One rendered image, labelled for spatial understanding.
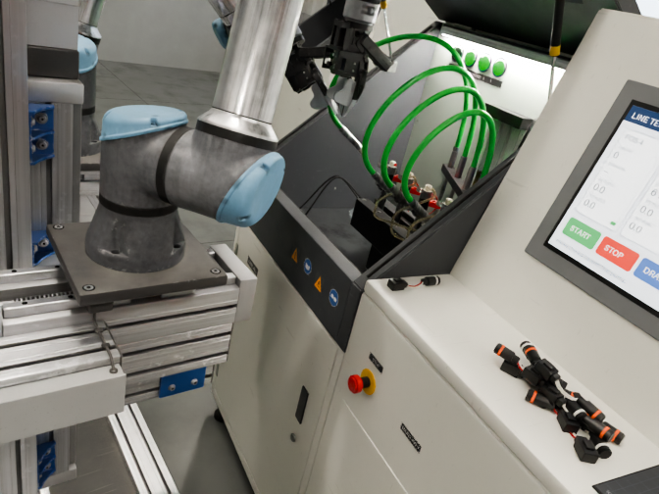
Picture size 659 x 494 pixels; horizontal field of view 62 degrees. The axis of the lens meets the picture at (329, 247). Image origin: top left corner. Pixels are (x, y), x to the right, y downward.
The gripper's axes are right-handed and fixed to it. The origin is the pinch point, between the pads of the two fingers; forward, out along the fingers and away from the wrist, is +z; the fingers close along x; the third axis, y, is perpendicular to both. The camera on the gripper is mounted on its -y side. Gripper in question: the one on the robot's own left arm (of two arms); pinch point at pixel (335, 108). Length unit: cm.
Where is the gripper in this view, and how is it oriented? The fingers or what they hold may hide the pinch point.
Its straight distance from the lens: 146.3
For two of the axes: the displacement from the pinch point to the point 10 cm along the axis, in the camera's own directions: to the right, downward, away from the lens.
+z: 5.0, 8.6, 1.3
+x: -0.9, 2.0, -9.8
